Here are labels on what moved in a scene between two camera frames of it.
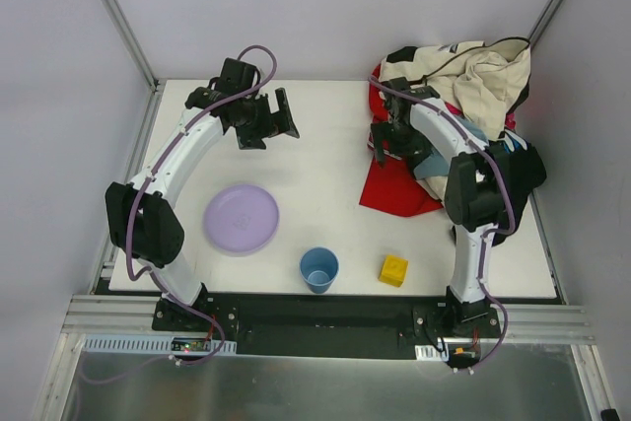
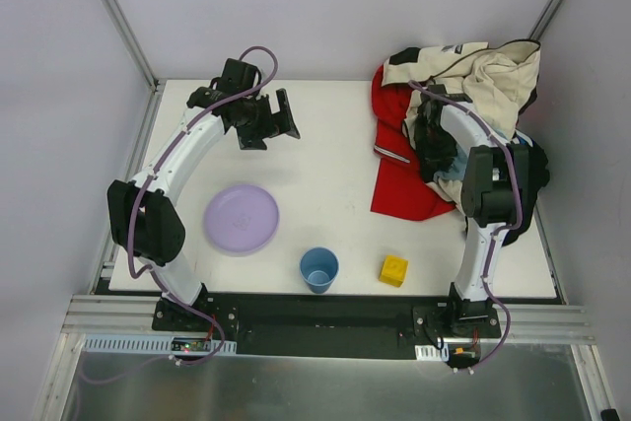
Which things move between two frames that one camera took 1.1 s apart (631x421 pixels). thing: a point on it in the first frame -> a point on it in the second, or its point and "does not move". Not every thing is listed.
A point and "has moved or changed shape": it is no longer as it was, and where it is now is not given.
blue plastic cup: x=318 y=268 does not move
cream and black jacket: x=482 y=81 has moved or changed shape
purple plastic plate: x=239 y=220 does not move
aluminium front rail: x=117 y=314 does not move
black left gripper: x=266 y=120 does not move
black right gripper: x=394 y=138 -> x=433 y=132
